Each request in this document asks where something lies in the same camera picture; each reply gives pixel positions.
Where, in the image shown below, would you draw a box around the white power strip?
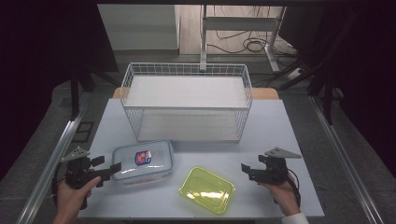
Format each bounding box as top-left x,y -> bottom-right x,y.
285,66 -> 305,82

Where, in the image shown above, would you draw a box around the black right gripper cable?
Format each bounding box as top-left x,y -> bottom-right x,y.
286,167 -> 303,209

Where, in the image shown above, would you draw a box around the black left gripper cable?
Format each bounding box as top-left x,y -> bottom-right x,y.
50,162 -> 69,207

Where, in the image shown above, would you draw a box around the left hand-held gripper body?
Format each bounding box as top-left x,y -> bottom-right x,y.
61,147 -> 101,210

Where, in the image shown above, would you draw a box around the white desk frame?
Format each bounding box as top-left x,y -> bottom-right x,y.
199,4 -> 288,74

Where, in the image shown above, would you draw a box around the person's right hand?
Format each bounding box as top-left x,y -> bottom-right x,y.
261,175 -> 302,217

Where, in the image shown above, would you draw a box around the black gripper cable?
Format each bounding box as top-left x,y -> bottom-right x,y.
50,162 -> 69,207
286,167 -> 303,209

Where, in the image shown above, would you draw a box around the wooden table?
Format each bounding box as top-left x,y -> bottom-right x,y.
111,87 -> 280,101

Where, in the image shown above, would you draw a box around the aluminium rail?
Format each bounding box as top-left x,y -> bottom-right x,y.
15,92 -> 92,224
308,94 -> 387,224

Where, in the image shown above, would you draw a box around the yellow-green plastic container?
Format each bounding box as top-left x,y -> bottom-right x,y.
178,166 -> 236,216

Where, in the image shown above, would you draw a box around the white wire rack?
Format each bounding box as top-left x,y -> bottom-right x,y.
120,62 -> 254,144

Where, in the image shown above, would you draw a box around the black square floor plate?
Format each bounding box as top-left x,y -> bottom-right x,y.
72,120 -> 95,144

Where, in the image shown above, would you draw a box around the person's right white sleeve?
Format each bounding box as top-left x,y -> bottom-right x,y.
280,212 -> 311,224

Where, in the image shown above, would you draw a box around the clear food container blue lid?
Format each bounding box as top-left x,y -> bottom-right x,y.
111,139 -> 175,185

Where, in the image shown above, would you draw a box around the person's left hand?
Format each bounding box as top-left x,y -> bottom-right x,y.
51,175 -> 103,224

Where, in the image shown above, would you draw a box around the black floor cables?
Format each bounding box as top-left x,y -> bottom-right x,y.
205,5 -> 301,58

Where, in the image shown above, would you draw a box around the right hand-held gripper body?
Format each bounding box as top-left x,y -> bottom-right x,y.
257,147 -> 303,187

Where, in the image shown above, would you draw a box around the dark curtain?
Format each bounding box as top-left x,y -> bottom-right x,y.
278,0 -> 396,179

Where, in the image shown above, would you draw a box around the black metal stand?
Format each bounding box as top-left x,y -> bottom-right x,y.
276,8 -> 360,126
68,60 -> 123,121

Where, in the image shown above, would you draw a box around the white cabinet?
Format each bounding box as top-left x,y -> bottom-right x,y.
96,3 -> 181,51

